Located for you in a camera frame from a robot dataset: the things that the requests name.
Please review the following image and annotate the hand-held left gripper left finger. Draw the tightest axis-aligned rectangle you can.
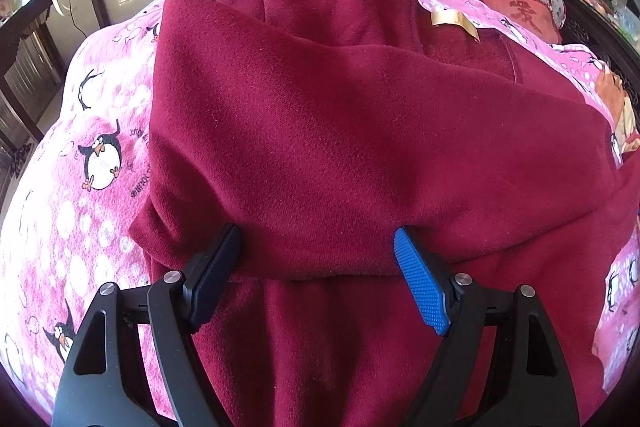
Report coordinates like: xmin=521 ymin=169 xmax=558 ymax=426
xmin=52 ymin=223 xmax=244 ymax=427

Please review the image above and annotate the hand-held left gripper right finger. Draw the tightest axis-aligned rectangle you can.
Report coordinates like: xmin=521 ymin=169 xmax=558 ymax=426
xmin=392 ymin=227 xmax=581 ymax=427

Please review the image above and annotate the maroon fleece garment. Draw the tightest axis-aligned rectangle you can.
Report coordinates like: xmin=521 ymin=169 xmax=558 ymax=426
xmin=129 ymin=0 xmax=640 ymax=427

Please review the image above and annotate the pink penguin print blanket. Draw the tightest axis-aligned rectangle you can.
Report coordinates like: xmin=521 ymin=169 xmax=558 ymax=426
xmin=0 ymin=0 xmax=640 ymax=427

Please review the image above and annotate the orange pink towel blanket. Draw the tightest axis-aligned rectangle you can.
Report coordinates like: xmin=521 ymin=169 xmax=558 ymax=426
xmin=592 ymin=67 xmax=640 ymax=168

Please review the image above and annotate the dark cabinet with grey panels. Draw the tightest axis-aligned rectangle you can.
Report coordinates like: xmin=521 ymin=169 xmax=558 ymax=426
xmin=0 ymin=19 xmax=68 ymax=208

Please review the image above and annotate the red heart pillow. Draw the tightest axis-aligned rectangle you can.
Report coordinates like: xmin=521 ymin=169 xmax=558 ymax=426
xmin=472 ymin=0 xmax=563 ymax=45

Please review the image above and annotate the dark carved wooden headboard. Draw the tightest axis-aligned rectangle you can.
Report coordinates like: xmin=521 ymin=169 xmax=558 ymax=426
xmin=545 ymin=0 xmax=640 ymax=108

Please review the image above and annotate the black cable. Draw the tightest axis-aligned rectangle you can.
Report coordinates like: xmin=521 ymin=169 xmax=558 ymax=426
xmin=69 ymin=0 xmax=97 ymax=36

